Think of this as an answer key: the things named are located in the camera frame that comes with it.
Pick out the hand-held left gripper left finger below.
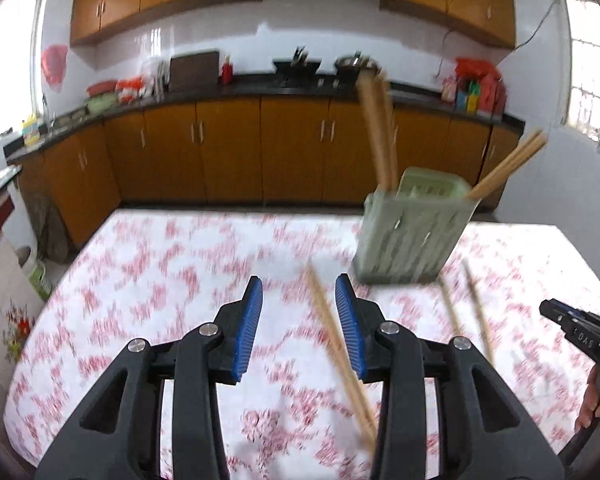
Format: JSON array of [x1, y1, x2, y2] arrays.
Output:
[[32, 275, 264, 480]]

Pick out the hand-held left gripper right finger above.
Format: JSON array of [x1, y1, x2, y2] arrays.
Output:
[[334, 274, 566, 480]]

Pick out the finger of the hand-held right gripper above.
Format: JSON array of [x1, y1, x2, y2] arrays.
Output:
[[539, 299, 600, 356]]

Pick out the wooden chopstick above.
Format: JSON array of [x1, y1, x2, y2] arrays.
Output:
[[437, 275, 468, 341], [304, 262, 381, 456], [465, 130, 543, 198], [356, 74, 393, 192], [472, 135, 549, 201], [377, 70, 400, 188], [461, 260, 497, 366]]

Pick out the green perforated utensil holder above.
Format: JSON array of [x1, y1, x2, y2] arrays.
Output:
[[352, 167, 482, 285]]

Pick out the person's right hand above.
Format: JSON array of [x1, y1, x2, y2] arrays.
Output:
[[574, 360, 600, 431]]

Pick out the red floral tablecloth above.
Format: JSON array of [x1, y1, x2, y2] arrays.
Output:
[[2, 210, 600, 480]]

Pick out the wooden base cabinets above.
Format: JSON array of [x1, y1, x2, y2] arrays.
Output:
[[7, 97, 523, 261]]

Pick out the white green bucket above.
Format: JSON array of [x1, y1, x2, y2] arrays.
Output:
[[22, 259, 53, 301]]

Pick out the grey sack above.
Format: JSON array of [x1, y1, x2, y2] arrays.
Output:
[[27, 185, 73, 266]]

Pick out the black kitchen countertop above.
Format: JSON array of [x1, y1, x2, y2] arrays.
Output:
[[5, 77, 526, 166]]

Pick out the dark red bottle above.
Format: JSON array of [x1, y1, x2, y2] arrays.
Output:
[[480, 75, 498, 111]]

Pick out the gas stove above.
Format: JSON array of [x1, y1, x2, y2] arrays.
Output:
[[275, 75, 361, 90]]

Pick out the dark cutting board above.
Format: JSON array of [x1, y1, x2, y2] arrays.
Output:
[[169, 50, 221, 92]]

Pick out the black pot with lid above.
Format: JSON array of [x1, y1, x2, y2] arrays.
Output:
[[334, 52, 381, 81]]

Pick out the black wok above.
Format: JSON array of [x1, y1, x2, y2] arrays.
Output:
[[271, 46, 323, 78]]

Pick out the barred window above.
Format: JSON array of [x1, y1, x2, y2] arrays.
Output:
[[557, 0, 600, 158]]

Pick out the green basin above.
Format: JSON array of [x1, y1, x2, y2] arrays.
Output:
[[86, 94, 119, 115]]

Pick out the red bag on counter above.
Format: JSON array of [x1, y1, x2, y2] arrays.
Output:
[[116, 76, 146, 103]]

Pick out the white plastic bag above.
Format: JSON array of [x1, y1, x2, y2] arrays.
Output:
[[141, 57, 170, 96]]

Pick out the red bag over bottles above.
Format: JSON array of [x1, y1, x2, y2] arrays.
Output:
[[452, 57, 496, 81]]

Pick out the yellow detergent bottle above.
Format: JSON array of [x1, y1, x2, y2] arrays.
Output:
[[22, 117, 42, 147]]

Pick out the red plastic bag on wall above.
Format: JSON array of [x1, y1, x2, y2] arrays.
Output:
[[41, 45, 69, 92]]

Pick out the window with white frame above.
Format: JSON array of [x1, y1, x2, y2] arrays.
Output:
[[0, 0, 48, 148]]

